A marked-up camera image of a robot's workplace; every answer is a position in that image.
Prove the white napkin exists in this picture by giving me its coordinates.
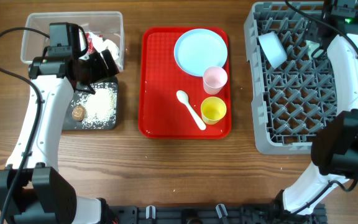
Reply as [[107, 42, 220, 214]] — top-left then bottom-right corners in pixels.
[[86, 32, 119, 61]]

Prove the white rice pile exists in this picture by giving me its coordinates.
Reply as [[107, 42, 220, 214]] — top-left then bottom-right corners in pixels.
[[70, 82, 118, 129]]

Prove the brown food scrap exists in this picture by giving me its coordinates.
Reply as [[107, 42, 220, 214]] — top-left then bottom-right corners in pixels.
[[71, 105, 86, 122]]

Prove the light blue bowl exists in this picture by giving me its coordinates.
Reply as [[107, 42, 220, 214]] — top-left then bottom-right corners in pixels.
[[258, 32, 287, 69]]

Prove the light blue plate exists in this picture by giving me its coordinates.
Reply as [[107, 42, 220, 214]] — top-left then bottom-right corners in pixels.
[[173, 29, 228, 77]]

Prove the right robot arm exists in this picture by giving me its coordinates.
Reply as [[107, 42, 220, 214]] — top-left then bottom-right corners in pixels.
[[267, 1, 358, 223]]

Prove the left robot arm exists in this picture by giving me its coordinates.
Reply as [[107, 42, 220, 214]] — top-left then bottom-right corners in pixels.
[[0, 22, 119, 223]]

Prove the grey dishwasher rack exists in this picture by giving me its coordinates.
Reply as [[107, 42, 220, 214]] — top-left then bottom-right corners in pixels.
[[244, 1, 337, 155]]

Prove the clear plastic bin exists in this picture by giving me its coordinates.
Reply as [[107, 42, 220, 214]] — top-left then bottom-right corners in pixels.
[[21, 11, 125, 71]]

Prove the red serving tray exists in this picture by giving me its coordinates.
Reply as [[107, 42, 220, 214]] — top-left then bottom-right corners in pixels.
[[138, 27, 232, 139]]

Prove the white plastic spoon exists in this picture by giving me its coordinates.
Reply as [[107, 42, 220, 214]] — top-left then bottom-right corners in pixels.
[[176, 90, 206, 131]]

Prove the pink cup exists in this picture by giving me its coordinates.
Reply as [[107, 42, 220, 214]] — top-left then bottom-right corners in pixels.
[[203, 67, 228, 95]]

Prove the yellow cup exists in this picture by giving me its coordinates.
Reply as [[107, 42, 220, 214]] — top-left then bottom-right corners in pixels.
[[201, 96, 227, 124]]

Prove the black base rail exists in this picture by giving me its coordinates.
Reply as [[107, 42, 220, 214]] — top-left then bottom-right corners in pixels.
[[110, 204, 328, 224]]

